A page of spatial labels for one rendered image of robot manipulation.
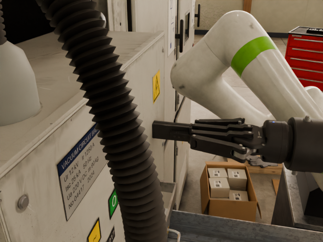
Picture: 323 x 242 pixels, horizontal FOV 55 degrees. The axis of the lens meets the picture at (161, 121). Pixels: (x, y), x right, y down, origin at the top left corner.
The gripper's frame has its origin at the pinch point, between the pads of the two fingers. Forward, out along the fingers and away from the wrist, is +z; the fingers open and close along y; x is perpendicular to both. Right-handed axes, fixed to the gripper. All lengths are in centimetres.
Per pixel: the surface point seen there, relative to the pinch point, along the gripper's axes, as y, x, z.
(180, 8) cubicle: 96, 11, 13
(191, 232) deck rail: 13.3, -38.0, -4.0
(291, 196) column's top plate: 48, -48, -37
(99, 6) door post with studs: 16.3, 20.0, 19.0
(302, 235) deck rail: 13.3, -33.0, -31.8
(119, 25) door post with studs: 19.1, 15.7, 15.7
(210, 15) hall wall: 786, -75, 38
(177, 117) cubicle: 98, -44, 14
